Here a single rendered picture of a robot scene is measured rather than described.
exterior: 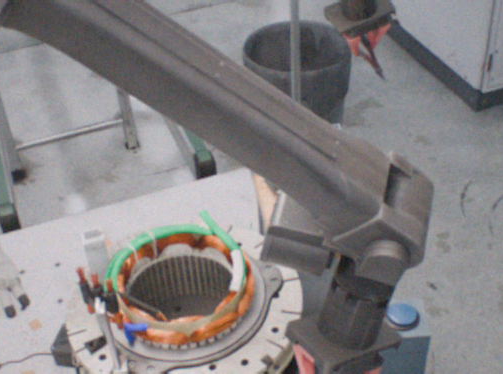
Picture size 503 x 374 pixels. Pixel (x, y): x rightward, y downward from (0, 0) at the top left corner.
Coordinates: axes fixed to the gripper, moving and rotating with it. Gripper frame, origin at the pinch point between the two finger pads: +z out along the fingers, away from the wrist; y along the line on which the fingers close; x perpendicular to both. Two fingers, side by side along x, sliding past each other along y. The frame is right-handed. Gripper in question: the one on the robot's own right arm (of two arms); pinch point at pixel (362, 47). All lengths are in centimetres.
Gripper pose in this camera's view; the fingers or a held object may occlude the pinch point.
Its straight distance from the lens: 131.9
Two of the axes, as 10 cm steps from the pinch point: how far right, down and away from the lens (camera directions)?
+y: -9.2, 3.9, -0.6
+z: 1.8, 5.5, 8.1
